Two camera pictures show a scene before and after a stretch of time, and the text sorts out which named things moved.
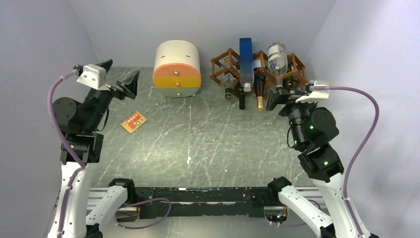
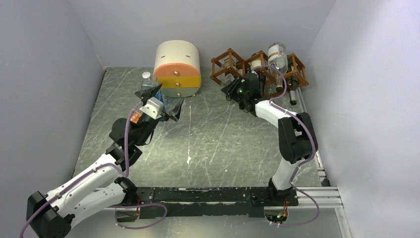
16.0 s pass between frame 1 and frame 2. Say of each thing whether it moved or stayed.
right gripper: moved
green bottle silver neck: stayed
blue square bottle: moved
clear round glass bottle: stayed
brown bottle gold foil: stayed
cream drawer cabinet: stayed
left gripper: moved
